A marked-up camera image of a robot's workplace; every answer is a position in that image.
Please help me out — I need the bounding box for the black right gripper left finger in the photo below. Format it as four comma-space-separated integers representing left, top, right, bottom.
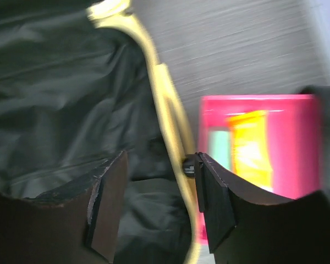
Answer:
0, 151, 128, 263

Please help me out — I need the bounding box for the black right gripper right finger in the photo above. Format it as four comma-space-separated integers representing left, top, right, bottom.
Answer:
195, 152, 330, 263

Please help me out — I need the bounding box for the yellow hard-shell suitcase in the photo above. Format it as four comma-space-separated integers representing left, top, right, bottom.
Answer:
0, 1, 200, 263

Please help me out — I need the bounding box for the pink drawer tray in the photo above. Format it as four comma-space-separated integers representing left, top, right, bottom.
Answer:
196, 94, 324, 247

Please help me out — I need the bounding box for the orange cosmetic tube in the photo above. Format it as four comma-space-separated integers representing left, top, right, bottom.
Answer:
227, 110, 273, 192

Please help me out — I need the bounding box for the green white cosmetic tube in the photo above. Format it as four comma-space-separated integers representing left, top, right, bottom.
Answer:
208, 130, 232, 171

